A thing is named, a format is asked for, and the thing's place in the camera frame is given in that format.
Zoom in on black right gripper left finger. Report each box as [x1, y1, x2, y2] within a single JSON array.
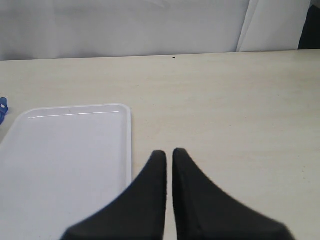
[[62, 150, 167, 240]]

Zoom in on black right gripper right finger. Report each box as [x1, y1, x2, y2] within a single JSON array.
[[172, 148, 294, 240]]

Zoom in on blue container lid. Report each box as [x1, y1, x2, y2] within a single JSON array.
[[0, 97, 9, 125]]

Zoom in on white plastic tray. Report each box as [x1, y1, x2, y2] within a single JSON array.
[[0, 103, 132, 240]]

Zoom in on white backdrop curtain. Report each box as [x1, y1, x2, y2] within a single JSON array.
[[0, 0, 312, 61]]

